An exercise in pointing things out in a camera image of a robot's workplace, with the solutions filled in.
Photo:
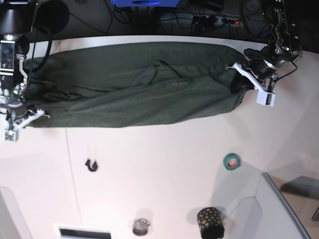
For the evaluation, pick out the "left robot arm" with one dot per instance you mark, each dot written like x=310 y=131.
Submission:
x=284 y=42

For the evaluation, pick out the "green tape roll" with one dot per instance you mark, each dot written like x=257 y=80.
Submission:
x=231 y=161

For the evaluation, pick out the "dark green t-shirt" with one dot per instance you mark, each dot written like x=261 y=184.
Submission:
x=135 y=84

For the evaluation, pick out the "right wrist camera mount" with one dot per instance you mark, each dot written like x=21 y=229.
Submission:
x=11 y=127

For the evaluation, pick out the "white power strip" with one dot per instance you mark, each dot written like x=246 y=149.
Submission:
x=216 y=20

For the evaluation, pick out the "black gold-dotted cup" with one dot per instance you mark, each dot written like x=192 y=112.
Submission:
x=210 y=224

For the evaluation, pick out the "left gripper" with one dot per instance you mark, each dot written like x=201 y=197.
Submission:
x=260 y=62

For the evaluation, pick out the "white slotted tray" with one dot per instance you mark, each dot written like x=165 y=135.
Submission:
x=68 y=231

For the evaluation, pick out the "small black clip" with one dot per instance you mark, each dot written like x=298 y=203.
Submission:
x=91 y=166

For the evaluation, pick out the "silver tape roll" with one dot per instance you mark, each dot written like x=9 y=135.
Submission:
x=141 y=227

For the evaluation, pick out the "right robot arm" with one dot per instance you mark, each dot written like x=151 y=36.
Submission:
x=16 y=19

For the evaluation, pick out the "blue plastic box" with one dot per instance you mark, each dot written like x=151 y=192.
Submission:
x=142 y=3

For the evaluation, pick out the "round black stand base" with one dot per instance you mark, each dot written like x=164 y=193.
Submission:
x=52 y=17

